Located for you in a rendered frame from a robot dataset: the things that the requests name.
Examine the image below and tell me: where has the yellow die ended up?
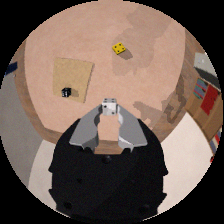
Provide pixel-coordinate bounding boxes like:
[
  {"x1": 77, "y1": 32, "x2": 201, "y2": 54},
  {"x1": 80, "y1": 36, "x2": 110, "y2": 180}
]
[{"x1": 112, "y1": 42, "x2": 126, "y2": 55}]

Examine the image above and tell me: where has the tan square mat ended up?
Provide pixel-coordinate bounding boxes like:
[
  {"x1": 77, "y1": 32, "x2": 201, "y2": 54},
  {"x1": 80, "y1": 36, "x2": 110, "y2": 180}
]
[{"x1": 53, "y1": 58, "x2": 94, "y2": 104}]

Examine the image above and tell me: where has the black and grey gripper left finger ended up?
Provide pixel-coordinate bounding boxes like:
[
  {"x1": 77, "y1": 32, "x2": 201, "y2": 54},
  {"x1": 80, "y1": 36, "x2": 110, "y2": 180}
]
[{"x1": 48, "y1": 104, "x2": 103, "y2": 173}]

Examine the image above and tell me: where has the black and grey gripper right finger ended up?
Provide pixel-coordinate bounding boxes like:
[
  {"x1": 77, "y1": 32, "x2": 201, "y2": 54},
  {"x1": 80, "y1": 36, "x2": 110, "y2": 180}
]
[{"x1": 116, "y1": 104, "x2": 169, "y2": 176}]

